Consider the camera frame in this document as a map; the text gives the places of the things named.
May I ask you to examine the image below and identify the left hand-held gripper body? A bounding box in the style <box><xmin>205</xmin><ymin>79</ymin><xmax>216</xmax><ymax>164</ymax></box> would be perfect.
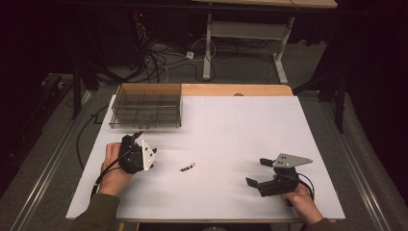
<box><xmin>117</xmin><ymin>134</ymin><xmax>158</xmax><ymax>175</ymax></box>

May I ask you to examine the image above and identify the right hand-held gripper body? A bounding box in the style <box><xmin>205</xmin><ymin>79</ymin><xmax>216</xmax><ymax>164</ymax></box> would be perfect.
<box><xmin>256</xmin><ymin>153</ymin><xmax>314</xmax><ymax>198</ymax></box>

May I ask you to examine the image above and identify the clear smoky plastic organizer box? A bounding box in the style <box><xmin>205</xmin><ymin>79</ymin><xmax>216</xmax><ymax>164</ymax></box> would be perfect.
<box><xmin>108</xmin><ymin>83</ymin><xmax>183</xmax><ymax>130</ymax></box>

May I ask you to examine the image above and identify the person's left hand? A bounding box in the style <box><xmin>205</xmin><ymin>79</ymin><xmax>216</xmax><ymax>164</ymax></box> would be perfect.
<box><xmin>97</xmin><ymin>142</ymin><xmax>134</xmax><ymax>196</ymax></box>

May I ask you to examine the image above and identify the person's right hand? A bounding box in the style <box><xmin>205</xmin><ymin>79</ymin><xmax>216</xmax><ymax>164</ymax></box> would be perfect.
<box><xmin>272</xmin><ymin>174</ymin><xmax>325</xmax><ymax>225</ymax></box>

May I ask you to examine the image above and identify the white table cover sheet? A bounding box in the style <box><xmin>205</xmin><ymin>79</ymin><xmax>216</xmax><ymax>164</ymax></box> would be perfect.
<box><xmin>65</xmin><ymin>94</ymin><xmax>346</xmax><ymax>222</ymax></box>

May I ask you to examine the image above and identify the black tripod stand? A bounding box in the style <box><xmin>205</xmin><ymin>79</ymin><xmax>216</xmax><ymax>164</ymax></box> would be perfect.
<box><xmin>71</xmin><ymin>9</ymin><xmax>136</xmax><ymax>120</ymax></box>

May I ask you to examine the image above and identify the black metal stand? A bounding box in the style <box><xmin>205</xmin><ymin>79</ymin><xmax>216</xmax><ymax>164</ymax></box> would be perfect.
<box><xmin>292</xmin><ymin>64</ymin><xmax>349</xmax><ymax>135</ymax></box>

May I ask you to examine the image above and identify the black equipment case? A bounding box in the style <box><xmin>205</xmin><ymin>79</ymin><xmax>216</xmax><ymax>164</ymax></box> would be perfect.
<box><xmin>18</xmin><ymin>72</ymin><xmax>73</xmax><ymax>136</ymax></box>

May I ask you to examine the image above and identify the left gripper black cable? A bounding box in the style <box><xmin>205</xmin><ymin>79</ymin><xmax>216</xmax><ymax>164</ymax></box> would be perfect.
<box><xmin>75</xmin><ymin>105</ymin><xmax>138</xmax><ymax>200</ymax></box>

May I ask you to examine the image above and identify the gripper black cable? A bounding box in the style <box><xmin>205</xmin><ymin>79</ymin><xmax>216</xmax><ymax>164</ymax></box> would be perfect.
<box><xmin>296</xmin><ymin>172</ymin><xmax>316</xmax><ymax>203</ymax></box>
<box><xmin>75</xmin><ymin>105</ymin><xmax>138</xmax><ymax>200</ymax></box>

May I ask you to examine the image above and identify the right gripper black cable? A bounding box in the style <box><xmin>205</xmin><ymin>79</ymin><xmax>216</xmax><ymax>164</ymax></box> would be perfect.
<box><xmin>296</xmin><ymin>172</ymin><xmax>316</xmax><ymax>203</ymax></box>

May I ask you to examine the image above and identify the tangle of black floor cables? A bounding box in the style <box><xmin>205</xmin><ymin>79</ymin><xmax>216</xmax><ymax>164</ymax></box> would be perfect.
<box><xmin>134</xmin><ymin>13</ymin><xmax>219</xmax><ymax>85</ymax></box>

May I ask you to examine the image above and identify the aluminium floor rail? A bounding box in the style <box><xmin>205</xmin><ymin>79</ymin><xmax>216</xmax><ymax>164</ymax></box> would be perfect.
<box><xmin>320</xmin><ymin>95</ymin><xmax>391</xmax><ymax>231</ymax></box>
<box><xmin>9</xmin><ymin>90</ymin><xmax>94</xmax><ymax>231</ymax></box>

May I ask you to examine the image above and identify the white metal desk frame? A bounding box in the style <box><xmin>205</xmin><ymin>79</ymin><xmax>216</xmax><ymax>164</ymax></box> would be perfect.
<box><xmin>191</xmin><ymin>0</ymin><xmax>339</xmax><ymax>85</ymax></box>

